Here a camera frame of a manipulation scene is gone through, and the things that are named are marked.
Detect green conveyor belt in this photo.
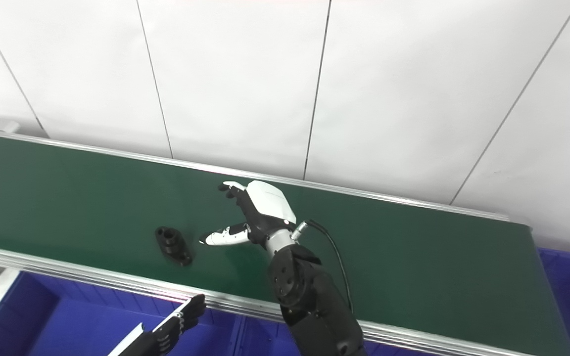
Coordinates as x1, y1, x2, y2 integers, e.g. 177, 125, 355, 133
0, 126, 570, 356

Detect black flanged metal part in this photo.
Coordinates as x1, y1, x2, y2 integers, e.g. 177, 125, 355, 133
154, 226, 193, 267

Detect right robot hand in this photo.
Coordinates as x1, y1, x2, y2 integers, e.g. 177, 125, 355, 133
199, 180, 297, 248

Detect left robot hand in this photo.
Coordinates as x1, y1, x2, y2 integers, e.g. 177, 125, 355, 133
108, 294, 207, 356

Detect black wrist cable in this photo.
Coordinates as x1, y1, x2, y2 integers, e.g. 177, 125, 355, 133
292, 220, 354, 314

